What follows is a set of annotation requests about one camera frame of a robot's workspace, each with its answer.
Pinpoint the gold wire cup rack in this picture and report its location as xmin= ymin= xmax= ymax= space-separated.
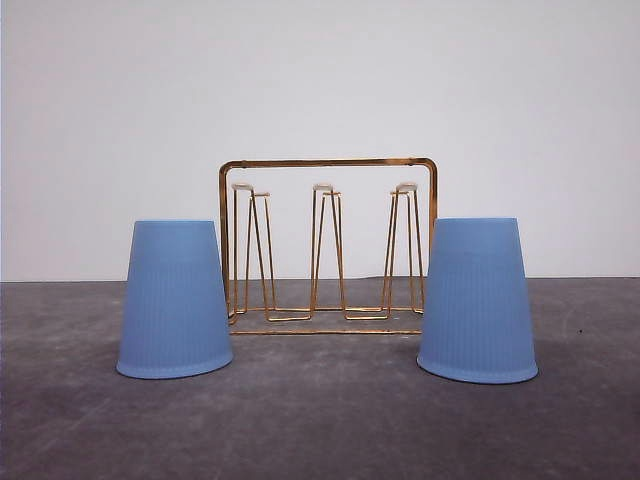
xmin=218 ymin=157 xmax=438 ymax=336

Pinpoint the blue plastic cup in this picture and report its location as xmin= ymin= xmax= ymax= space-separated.
xmin=417 ymin=217 xmax=538 ymax=385
xmin=116 ymin=220 xmax=233 ymax=379

